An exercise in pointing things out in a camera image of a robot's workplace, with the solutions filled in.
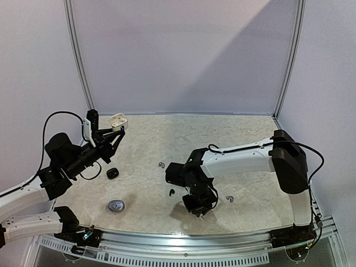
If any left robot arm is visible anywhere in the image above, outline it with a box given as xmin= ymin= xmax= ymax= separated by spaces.
xmin=1 ymin=109 xmax=128 ymax=248

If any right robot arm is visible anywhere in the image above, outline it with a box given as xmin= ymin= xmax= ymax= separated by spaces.
xmin=165 ymin=130 xmax=312 ymax=243

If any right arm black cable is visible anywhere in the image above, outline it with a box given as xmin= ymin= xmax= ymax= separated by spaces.
xmin=207 ymin=140 xmax=326 ymax=223

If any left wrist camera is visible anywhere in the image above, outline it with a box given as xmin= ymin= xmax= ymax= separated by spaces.
xmin=82 ymin=109 xmax=99 ymax=147

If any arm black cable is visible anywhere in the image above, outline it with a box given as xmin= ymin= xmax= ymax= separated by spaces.
xmin=40 ymin=111 xmax=86 ymax=167
xmin=207 ymin=140 xmax=326 ymax=223

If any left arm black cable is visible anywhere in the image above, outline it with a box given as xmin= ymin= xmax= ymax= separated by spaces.
xmin=40 ymin=111 xmax=86 ymax=167

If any blue grey charging case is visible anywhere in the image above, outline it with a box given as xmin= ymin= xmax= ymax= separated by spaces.
xmin=108 ymin=200 xmax=125 ymax=213

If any white earbud charging case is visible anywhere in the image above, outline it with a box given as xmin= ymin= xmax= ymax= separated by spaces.
xmin=109 ymin=113 xmax=128 ymax=132

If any right aluminium frame post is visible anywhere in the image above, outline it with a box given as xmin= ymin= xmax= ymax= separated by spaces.
xmin=272 ymin=0 xmax=306 ymax=121

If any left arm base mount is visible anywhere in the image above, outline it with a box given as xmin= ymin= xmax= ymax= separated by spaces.
xmin=54 ymin=223 xmax=103 ymax=248

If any aluminium frame post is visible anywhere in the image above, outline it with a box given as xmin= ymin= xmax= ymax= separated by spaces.
xmin=63 ymin=0 xmax=95 ymax=110
xmin=272 ymin=0 xmax=306 ymax=121

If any black earbud left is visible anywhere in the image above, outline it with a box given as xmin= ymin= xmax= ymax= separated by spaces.
xmin=169 ymin=189 xmax=175 ymax=197

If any aluminium front rail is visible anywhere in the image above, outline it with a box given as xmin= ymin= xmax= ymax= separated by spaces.
xmin=24 ymin=216 xmax=350 ymax=266

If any black earbud charging case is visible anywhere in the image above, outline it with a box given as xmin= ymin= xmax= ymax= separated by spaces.
xmin=106 ymin=167 xmax=120 ymax=180

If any silver earbud pair right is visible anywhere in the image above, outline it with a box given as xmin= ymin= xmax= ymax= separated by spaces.
xmin=226 ymin=196 xmax=234 ymax=203

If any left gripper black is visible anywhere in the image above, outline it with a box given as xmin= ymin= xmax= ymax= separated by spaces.
xmin=65 ymin=127 xmax=125 ymax=178

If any left aluminium frame post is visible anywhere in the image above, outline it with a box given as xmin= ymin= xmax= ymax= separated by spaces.
xmin=63 ymin=0 xmax=95 ymax=110

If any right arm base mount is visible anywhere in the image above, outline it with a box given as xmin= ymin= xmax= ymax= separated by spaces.
xmin=268 ymin=223 xmax=317 ymax=248

